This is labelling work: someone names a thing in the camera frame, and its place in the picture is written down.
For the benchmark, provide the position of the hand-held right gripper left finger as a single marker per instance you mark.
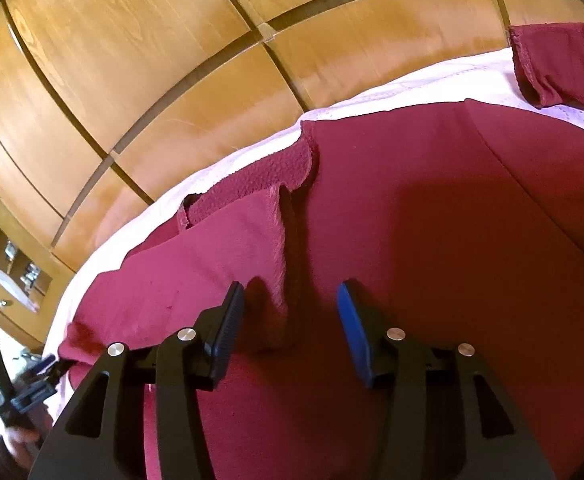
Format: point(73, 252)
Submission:
point(228, 327)

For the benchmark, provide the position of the wooden shelf unit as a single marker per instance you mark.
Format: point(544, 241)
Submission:
point(7, 260)

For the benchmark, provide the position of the maroon fleece garment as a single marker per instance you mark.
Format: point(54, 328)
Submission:
point(421, 220)

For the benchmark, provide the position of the person's left hand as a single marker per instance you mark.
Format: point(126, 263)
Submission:
point(22, 442)

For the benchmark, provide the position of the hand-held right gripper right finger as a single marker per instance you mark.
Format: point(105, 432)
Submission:
point(354, 330)

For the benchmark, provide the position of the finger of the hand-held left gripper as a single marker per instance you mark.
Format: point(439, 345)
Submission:
point(52, 364)

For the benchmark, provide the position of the pink bed sheet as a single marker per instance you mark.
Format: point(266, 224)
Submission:
point(421, 82)

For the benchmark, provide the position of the wooden wardrobe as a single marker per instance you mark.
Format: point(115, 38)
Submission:
point(172, 85)

